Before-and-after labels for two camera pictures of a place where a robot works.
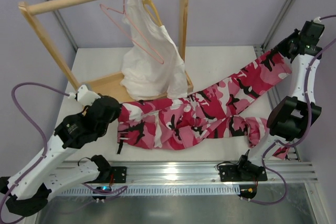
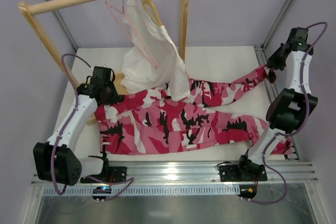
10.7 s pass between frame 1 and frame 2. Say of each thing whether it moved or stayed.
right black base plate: stayed
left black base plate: stayed
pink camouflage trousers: moved
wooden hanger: stayed
